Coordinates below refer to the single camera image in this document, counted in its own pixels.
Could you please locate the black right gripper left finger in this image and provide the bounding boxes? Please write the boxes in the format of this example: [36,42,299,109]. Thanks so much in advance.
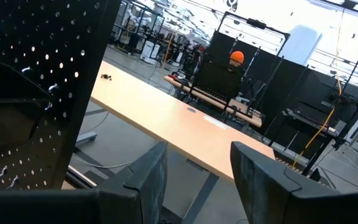
[0,141,169,224]

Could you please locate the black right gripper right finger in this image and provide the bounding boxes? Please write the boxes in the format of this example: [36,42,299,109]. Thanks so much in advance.
[230,141,358,224]

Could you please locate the light wood desk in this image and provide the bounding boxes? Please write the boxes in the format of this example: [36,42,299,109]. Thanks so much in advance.
[75,60,276,183]

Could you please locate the black partition panel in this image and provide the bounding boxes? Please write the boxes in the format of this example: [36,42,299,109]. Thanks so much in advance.
[208,30,358,156]

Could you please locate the background wooden workbench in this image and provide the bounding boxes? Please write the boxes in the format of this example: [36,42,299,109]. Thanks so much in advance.
[163,75,264,128]

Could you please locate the background black pegboard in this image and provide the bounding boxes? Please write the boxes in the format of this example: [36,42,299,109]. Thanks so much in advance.
[194,58,244,103]

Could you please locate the person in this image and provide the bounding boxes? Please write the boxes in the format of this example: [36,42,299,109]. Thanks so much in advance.
[228,50,246,68]

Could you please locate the white cabinet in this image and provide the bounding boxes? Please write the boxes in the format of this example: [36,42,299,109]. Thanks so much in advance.
[139,39,162,65]

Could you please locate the black perforated pegboard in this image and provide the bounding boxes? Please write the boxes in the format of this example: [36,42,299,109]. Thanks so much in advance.
[0,0,122,190]

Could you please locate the grey floor cable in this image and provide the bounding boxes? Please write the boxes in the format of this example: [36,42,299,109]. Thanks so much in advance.
[71,111,133,169]

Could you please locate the yellow hanging cable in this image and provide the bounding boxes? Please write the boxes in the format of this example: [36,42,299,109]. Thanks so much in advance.
[292,9,345,169]

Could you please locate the black overhead gantry frame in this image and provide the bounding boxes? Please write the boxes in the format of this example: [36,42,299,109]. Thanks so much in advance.
[218,11,291,57]

